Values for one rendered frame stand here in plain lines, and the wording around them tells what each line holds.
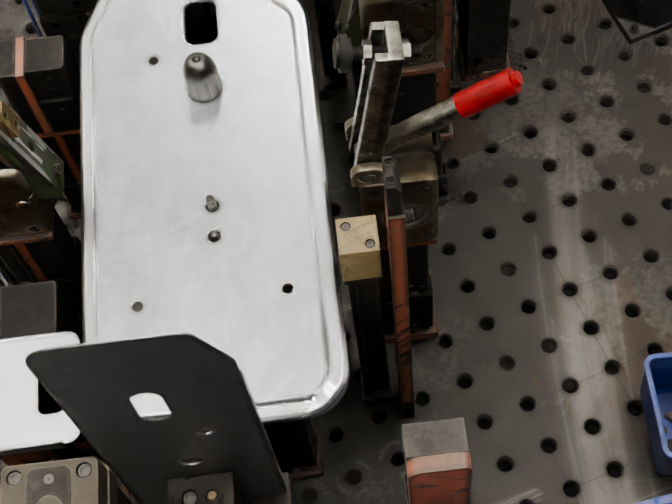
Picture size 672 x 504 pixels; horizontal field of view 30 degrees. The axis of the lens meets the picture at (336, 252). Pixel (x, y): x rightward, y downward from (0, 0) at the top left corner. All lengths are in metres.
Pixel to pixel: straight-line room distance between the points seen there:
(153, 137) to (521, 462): 0.51
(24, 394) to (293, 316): 0.23
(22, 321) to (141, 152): 0.19
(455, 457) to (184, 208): 0.42
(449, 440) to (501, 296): 0.60
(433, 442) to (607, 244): 0.66
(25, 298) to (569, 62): 0.74
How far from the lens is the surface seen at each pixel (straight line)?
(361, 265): 1.03
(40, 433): 1.07
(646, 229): 1.45
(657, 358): 1.29
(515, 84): 0.99
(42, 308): 1.13
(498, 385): 1.35
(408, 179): 1.06
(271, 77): 1.18
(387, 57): 0.92
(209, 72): 1.15
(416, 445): 0.81
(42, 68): 1.25
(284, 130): 1.15
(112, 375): 0.75
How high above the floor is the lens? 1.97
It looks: 64 degrees down
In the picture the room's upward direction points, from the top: 9 degrees counter-clockwise
